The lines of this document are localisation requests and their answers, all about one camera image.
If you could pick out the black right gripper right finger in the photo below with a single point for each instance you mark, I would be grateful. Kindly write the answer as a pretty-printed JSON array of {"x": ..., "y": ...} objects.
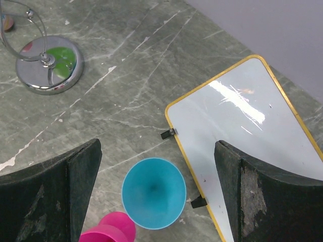
[{"x": 267, "y": 203}]

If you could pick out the chrome wine glass rack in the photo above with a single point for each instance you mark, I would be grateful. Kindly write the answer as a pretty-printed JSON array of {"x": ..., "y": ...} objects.
[{"x": 47, "y": 65}]

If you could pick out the yellow framed whiteboard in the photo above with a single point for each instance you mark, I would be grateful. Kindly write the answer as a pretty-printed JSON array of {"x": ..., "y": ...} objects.
[{"x": 246, "y": 107}]

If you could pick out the pink capped spice bottle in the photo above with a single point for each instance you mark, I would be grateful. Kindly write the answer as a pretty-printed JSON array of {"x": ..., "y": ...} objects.
[{"x": 8, "y": 23}]

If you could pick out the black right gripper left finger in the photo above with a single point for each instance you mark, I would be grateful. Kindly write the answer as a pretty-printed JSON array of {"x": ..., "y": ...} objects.
[{"x": 49, "y": 201}]

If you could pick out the pink plastic wine glass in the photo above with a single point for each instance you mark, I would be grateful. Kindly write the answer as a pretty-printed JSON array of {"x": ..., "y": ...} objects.
[{"x": 115, "y": 226}]

